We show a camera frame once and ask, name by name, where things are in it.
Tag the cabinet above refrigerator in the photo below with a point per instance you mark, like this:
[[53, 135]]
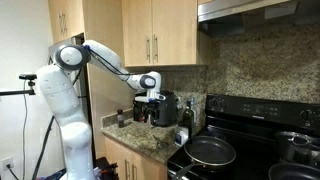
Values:
[[66, 18]]

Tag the black air fryer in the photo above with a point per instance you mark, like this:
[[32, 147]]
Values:
[[164, 112]]

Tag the black electric stove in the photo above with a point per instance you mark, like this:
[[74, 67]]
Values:
[[249, 125]]

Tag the dark green glass bottle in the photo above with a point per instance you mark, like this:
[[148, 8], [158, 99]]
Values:
[[188, 118]]

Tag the black frying pan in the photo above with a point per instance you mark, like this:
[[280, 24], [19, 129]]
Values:
[[207, 151], [293, 171]]

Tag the lower wooden cabinet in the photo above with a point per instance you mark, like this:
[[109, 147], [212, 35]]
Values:
[[133, 165]]

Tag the scissors on counter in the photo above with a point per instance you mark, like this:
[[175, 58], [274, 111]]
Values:
[[160, 144]]

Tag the small dark spice jar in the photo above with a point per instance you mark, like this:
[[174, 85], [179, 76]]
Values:
[[120, 118]]

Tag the clear blue-cap bottle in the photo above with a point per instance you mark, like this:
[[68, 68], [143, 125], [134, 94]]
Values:
[[193, 108]]

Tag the camera on tripod arm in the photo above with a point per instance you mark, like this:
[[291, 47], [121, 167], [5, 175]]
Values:
[[28, 84]]

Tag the cabinet door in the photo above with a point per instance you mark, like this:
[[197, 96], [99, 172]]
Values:
[[174, 32], [137, 31]]

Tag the front black frying pan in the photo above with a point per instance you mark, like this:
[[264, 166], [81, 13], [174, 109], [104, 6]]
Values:
[[207, 151]]

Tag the steel range hood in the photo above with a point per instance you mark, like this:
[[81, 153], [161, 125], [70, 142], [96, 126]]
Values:
[[230, 17]]

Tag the black pot on stove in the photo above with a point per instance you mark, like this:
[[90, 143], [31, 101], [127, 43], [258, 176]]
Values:
[[298, 148]]

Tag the wall power outlet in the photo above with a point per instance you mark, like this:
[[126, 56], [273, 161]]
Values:
[[7, 163]]

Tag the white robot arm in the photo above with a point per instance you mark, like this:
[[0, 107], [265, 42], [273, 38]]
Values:
[[57, 88]]

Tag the white salt container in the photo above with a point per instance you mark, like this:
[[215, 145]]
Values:
[[181, 136]]

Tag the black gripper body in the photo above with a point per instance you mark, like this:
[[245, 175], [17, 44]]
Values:
[[144, 111]]

